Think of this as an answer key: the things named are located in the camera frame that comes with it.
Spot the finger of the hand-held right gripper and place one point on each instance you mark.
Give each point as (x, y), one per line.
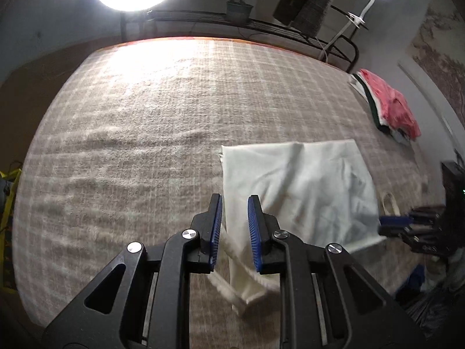
(394, 231)
(396, 220)

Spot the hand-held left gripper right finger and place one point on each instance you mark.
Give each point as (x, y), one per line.
(253, 232)

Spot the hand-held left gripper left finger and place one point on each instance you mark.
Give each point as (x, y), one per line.
(217, 232)

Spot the white tank top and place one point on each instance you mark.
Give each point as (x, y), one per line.
(308, 181)

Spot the stack of folded clothes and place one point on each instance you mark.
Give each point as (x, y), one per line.
(396, 109)
(374, 109)

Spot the black metal clothes rack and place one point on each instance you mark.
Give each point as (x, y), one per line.
(203, 18)

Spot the blue cloth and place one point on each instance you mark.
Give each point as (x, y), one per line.
(414, 280)

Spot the black plastic bag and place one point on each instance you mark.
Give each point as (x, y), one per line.
(436, 312)

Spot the beige plaid blanket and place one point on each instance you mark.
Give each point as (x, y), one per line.
(127, 152)

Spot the yellow bag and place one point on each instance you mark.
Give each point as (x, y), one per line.
(9, 196)

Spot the small potted plant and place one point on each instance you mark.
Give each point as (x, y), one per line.
(238, 11)

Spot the grey plaid coat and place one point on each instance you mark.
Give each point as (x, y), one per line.
(319, 0)

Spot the white wall rail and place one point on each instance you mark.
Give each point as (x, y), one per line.
(436, 107)

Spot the landscape wall mural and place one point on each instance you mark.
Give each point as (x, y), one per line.
(443, 51)

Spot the black bed frame rail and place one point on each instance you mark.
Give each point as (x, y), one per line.
(354, 52)

